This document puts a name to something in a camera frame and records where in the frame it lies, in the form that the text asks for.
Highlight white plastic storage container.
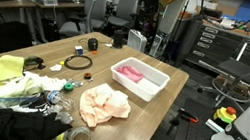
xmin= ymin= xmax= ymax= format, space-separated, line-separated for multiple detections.
xmin=106 ymin=53 xmax=174 ymax=106

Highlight white cloth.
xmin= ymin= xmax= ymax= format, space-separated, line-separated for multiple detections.
xmin=0 ymin=66 xmax=69 ymax=126

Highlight green black stapler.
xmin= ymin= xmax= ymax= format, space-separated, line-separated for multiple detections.
xmin=22 ymin=54 xmax=48 ymax=72

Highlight green tape roll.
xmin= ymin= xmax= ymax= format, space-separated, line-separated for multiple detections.
xmin=62 ymin=80 xmax=76 ymax=94

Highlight Rubik's cube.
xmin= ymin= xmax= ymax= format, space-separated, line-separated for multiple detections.
xmin=73 ymin=44 xmax=85 ymax=57

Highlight yellow cloth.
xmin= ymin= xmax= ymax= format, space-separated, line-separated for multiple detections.
xmin=0 ymin=52 xmax=28 ymax=102

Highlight white box fan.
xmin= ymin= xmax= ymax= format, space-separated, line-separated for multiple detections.
xmin=125 ymin=28 xmax=149 ymax=54

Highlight wooden office desk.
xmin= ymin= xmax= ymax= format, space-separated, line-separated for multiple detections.
xmin=29 ymin=0 xmax=86 ymax=41
xmin=0 ymin=0 xmax=44 ymax=47

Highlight white paper scrap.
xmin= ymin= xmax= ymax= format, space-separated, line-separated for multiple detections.
xmin=48 ymin=62 xmax=64 ymax=74

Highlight black drawer cabinet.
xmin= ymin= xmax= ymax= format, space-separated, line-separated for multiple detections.
xmin=183 ymin=19 xmax=250 ymax=78

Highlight black cloth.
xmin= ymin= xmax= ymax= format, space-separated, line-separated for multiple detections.
xmin=0 ymin=103 xmax=75 ymax=140

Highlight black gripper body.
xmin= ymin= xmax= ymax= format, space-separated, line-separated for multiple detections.
xmin=141 ymin=0 xmax=161 ymax=17

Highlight grey office chair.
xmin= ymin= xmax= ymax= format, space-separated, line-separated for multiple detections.
xmin=56 ymin=0 xmax=110 ymax=44
xmin=106 ymin=0 xmax=138 ymax=31

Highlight white projector box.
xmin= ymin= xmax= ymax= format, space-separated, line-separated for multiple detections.
xmin=35 ymin=0 xmax=60 ymax=9

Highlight pink t-shirt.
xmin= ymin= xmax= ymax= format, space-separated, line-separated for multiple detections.
xmin=114 ymin=63 xmax=147 ymax=85

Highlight black office chair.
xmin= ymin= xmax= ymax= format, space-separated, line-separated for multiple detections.
xmin=0 ymin=18 xmax=37 ymax=60

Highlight black stool chair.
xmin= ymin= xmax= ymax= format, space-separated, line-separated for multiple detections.
xmin=192 ymin=42 xmax=250 ymax=113

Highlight clear plastic bottle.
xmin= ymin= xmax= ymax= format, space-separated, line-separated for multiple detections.
xmin=37 ymin=87 xmax=76 ymax=112

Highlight small white adapter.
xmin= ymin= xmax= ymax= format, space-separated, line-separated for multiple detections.
xmin=104 ymin=42 xmax=114 ymax=49

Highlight peach t-shirt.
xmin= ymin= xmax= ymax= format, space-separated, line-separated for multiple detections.
xmin=75 ymin=79 xmax=136 ymax=134

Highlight black cable loop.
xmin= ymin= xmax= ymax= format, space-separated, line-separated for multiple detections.
xmin=62 ymin=52 xmax=95 ymax=74

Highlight yellow red emergency stop button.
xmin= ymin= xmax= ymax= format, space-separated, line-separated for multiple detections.
xmin=211 ymin=103 xmax=239 ymax=128

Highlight black orange clamp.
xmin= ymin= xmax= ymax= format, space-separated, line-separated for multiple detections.
xmin=169 ymin=105 xmax=202 ymax=130

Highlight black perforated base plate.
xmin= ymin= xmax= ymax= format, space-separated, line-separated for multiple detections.
xmin=173 ymin=95 xmax=227 ymax=140

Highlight small black orange wheel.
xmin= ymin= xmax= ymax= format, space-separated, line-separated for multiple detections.
xmin=82 ymin=71 xmax=93 ymax=82

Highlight black cylindrical speaker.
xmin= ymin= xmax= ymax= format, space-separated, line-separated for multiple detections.
xmin=110 ymin=28 xmax=127 ymax=51

